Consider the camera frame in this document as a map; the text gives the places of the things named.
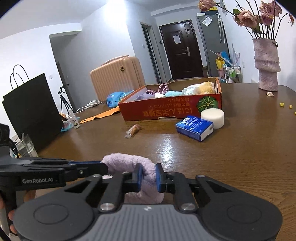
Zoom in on person's left hand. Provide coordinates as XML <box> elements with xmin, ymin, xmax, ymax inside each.
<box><xmin>1</xmin><ymin>190</ymin><xmax>36</xmax><ymax>235</ymax></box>

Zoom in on yellow bucket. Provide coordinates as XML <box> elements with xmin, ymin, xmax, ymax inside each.
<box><xmin>215</xmin><ymin>57</ymin><xmax>225</xmax><ymax>70</ymax></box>

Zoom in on white foam cylinder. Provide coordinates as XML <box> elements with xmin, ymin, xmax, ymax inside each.
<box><xmin>201</xmin><ymin>108</ymin><xmax>224</xmax><ymax>130</ymax></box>

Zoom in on wire rack with bottles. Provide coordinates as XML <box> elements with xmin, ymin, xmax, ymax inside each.
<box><xmin>223</xmin><ymin>65</ymin><xmax>242</xmax><ymax>83</ymax></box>

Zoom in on blue wet wipes pack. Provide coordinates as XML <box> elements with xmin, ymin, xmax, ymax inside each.
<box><xmin>106</xmin><ymin>90</ymin><xmax>133</xmax><ymax>108</ymax></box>

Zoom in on dark front door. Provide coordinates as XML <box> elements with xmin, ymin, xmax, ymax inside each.
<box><xmin>159</xmin><ymin>20</ymin><xmax>204</xmax><ymax>80</ymax></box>

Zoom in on light blue soft item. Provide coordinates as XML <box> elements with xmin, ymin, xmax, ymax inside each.
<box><xmin>165</xmin><ymin>90</ymin><xmax>183</xmax><ymax>97</ymax></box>

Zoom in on dried pink roses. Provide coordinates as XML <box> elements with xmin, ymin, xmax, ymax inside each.
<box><xmin>198</xmin><ymin>0</ymin><xmax>295</xmax><ymax>41</ymax></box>

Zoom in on blue tissue pack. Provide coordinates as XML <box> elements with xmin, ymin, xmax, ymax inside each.
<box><xmin>176</xmin><ymin>115</ymin><xmax>214</xmax><ymax>142</ymax></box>

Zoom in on camera tripod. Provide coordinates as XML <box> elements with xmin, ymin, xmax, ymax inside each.
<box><xmin>58</xmin><ymin>84</ymin><xmax>74</xmax><ymax>113</ymax></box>

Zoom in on white power strip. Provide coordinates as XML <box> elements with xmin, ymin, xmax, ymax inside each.
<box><xmin>76</xmin><ymin>99</ymin><xmax>102</xmax><ymax>113</ymax></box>

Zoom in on wrapped snack bar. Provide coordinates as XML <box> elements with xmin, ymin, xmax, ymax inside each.
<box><xmin>125</xmin><ymin>125</ymin><xmax>141</xmax><ymax>138</ymax></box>

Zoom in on red cardboard box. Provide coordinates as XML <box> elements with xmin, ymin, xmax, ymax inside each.
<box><xmin>118</xmin><ymin>77</ymin><xmax>222</xmax><ymax>121</ymax></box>

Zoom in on yellow petal crumbs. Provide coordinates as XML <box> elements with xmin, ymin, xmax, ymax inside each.
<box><xmin>279</xmin><ymin>102</ymin><xmax>296</xmax><ymax>115</ymax></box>

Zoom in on black paper bag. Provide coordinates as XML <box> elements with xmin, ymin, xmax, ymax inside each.
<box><xmin>3</xmin><ymin>73</ymin><xmax>63</xmax><ymax>151</ymax></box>

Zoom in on pink textured vase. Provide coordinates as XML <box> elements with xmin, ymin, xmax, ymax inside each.
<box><xmin>253</xmin><ymin>38</ymin><xmax>281</xmax><ymax>92</ymax></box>

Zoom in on purple folded cloth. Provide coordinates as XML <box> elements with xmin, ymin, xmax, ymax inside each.
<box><xmin>134</xmin><ymin>90</ymin><xmax>157</xmax><ymax>101</ymax></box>

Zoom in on pink ribbed suitcase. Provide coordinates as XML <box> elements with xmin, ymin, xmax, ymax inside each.
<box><xmin>90</xmin><ymin>55</ymin><xmax>145</xmax><ymax>101</ymax></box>

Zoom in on white soft roll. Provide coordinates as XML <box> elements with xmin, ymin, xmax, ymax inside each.
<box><xmin>182</xmin><ymin>84</ymin><xmax>201</xmax><ymax>95</ymax></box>

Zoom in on yellow plush toy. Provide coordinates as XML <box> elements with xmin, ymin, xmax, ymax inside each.
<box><xmin>199</xmin><ymin>81</ymin><xmax>215</xmax><ymax>94</ymax></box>

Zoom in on small white spray bottle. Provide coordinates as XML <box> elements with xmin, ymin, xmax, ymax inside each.
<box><xmin>68</xmin><ymin>109</ymin><xmax>80</xmax><ymax>129</ymax></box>

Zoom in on grey refrigerator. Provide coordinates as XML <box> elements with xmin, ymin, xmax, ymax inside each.
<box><xmin>196</xmin><ymin>11</ymin><xmax>229</xmax><ymax>77</ymax></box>

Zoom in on pink satin scrunchie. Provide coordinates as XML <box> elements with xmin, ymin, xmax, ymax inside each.
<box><xmin>158</xmin><ymin>83</ymin><xmax>169</xmax><ymax>95</ymax></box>

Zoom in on orange plastic strip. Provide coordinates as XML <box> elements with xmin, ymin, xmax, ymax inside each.
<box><xmin>80</xmin><ymin>106</ymin><xmax>120</xmax><ymax>123</ymax></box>

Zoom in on lilac fluffy sock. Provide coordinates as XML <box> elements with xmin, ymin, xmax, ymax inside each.
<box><xmin>102</xmin><ymin>153</ymin><xmax>164</xmax><ymax>204</ymax></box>

